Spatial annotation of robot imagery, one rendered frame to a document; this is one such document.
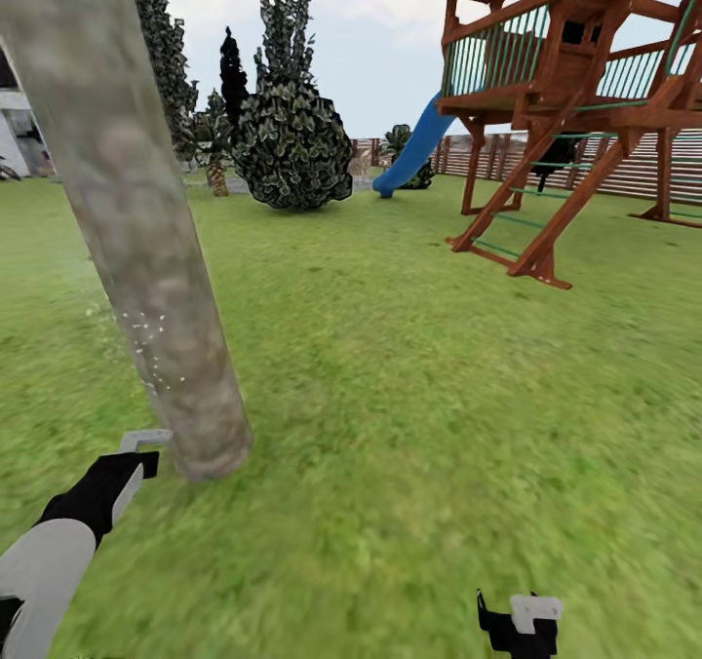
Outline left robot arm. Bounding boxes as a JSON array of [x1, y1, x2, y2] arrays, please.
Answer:
[[0, 426, 172, 659]]

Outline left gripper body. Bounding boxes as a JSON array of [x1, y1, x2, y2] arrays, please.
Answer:
[[133, 451, 160, 479]]

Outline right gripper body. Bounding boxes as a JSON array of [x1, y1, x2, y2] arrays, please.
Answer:
[[487, 613, 557, 659]]

